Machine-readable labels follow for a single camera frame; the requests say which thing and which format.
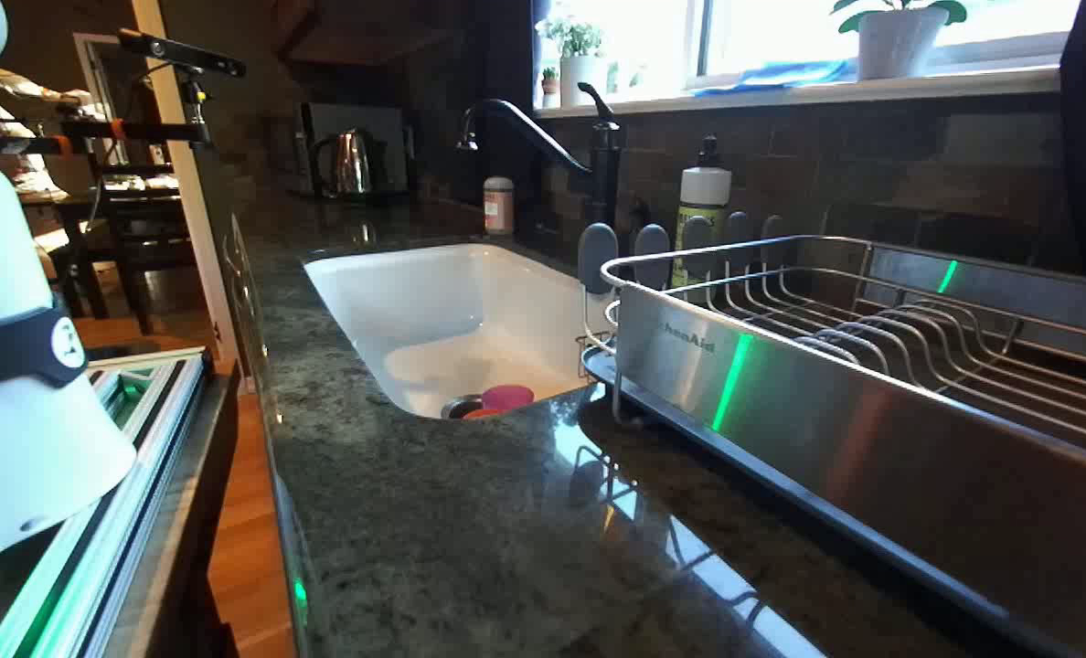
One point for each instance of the purple plastic cup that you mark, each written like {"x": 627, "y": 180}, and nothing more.
{"x": 501, "y": 399}

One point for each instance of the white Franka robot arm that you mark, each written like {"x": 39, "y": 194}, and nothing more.
{"x": 11, "y": 404}

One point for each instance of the aluminium robot base cart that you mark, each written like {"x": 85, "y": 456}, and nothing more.
{"x": 142, "y": 489}

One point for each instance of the white kitchen sink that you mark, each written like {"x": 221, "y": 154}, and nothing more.
{"x": 444, "y": 304}

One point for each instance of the green dish soap bottle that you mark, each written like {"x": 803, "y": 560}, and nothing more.
{"x": 699, "y": 205}

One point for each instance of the stainless steel dish rack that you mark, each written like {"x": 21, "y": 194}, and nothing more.
{"x": 881, "y": 415}

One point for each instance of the Meyer's hand soap bottle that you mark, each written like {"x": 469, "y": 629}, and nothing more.
{"x": 499, "y": 205}

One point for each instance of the dark bronze faucet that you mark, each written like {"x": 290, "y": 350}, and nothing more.
{"x": 602, "y": 159}

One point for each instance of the large white potted plant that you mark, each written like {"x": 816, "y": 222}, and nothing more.
{"x": 571, "y": 68}

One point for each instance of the blue cloth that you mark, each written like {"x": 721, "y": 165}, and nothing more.
{"x": 745, "y": 86}

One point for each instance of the dark wooden chair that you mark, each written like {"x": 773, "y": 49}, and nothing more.
{"x": 142, "y": 222}

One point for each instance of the small white potted plant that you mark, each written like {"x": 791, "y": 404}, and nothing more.
{"x": 898, "y": 40}

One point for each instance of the white window frame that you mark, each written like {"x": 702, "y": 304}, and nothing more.
{"x": 811, "y": 86}

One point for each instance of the black camera on stand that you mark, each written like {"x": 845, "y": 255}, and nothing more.
{"x": 179, "y": 55}

